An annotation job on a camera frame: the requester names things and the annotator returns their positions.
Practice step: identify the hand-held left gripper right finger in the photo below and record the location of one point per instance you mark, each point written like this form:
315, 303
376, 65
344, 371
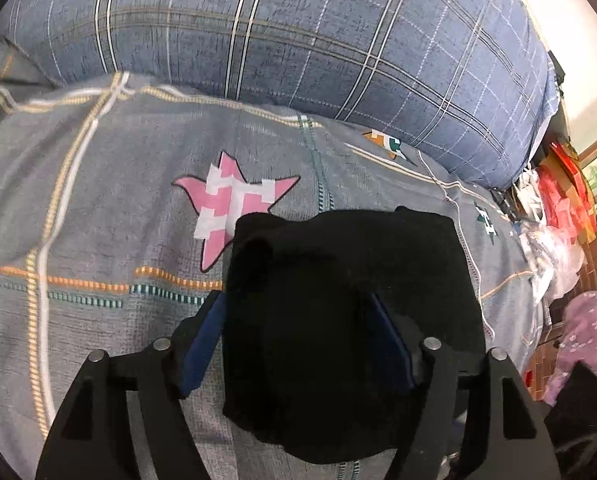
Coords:
391, 345

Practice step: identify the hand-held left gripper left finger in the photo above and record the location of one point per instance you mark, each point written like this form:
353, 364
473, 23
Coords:
201, 345

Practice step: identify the black pants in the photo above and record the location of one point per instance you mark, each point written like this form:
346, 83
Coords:
328, 310

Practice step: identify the person's right forearm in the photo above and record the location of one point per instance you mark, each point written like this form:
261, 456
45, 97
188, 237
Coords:
591, 327

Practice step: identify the clear plastic bag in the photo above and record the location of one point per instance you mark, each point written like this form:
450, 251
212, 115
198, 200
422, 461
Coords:
553, 260

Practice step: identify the grey star print bed sheet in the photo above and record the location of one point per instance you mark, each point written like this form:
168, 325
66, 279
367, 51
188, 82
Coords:
103, 200

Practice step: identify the white plastic bag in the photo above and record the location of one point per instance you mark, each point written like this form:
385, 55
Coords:
531, 192

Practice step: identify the red plastic bag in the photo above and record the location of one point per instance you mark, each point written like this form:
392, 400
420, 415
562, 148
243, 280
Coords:
558, 200

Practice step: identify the blue plaid pillow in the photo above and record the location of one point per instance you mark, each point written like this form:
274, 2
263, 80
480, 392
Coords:
303, 35

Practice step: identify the black bag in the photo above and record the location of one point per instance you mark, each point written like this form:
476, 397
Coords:
556, 67

